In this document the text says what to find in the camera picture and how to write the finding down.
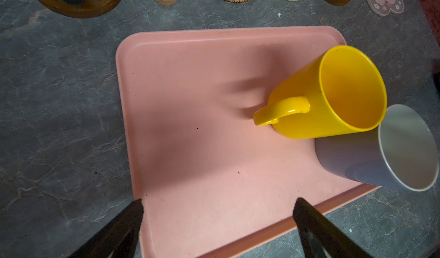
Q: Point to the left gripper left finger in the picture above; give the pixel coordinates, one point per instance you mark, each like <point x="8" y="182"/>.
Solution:
<point x="118" y="239"/>

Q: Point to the white mug purple handle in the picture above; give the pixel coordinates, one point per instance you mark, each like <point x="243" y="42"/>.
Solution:
<point x="400" y="153"/>

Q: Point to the yellow mug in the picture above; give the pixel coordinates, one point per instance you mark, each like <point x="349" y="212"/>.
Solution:
<point x="340" y="92"/>

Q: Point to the pink plastic tray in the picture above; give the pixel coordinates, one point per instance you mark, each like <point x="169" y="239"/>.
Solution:
<point x="213" y="184"/>

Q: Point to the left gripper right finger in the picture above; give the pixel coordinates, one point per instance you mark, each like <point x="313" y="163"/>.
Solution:
<point x="319" y="237"/>

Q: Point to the dark brown round coaster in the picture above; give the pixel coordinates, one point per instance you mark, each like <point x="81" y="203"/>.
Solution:
<point x="89" y="9"/>

